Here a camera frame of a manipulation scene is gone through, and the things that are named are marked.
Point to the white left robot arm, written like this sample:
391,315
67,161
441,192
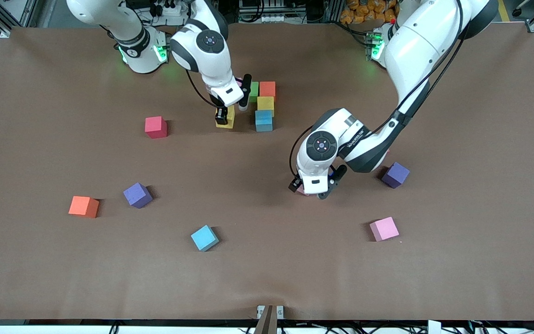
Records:
415,51

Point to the small metal bracket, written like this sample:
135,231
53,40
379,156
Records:
280,311

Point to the orange foam cube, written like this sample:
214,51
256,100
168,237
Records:
84,206
267,88

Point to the green foam cube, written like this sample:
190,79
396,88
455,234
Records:
254,90

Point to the bag of orange items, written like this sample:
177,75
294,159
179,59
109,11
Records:
364,11

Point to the blue foam cube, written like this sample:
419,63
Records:
204,238
263,121

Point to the grey camera support post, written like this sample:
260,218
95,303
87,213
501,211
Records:
267,324

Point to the brown paper table cover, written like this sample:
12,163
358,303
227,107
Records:
434,278

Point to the white power strip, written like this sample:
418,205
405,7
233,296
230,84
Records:
169,7

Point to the white table edge rail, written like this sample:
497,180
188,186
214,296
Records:
40,330

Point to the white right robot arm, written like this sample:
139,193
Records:
132,41

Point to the purple foam cube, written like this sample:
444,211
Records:
137,195
397,175

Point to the metal equipment rack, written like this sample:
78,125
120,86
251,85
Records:
262,9

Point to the yellow foam cube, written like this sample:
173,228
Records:
230,119
265,104

